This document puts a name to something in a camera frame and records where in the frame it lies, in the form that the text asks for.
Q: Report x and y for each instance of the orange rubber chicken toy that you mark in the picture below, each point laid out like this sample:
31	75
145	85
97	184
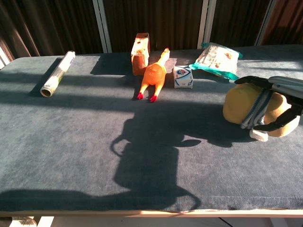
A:
154	75

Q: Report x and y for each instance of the cling film roll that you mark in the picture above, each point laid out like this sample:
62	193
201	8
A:
58	73

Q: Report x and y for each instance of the white teal snack bag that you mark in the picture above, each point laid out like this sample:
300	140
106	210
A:
217	60

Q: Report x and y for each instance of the yellow plush toy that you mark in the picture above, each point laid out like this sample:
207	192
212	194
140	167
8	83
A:
239	104

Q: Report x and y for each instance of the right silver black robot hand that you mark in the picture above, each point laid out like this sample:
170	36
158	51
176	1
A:
287	87

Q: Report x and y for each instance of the white window frame post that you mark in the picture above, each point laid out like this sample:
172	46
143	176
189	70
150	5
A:
205	23
3	59
102	26
264	23

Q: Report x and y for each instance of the orange paper carton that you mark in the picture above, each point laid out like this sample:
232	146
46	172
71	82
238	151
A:
141	56

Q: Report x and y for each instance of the brown pleated curtain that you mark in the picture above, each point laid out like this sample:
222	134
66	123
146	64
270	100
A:
154	19
236	21
288	21
52	26

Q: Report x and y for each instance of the small white blue box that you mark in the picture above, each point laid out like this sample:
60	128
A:
182	77

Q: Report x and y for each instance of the dark blue table cloth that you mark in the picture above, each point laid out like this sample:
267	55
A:
82	146

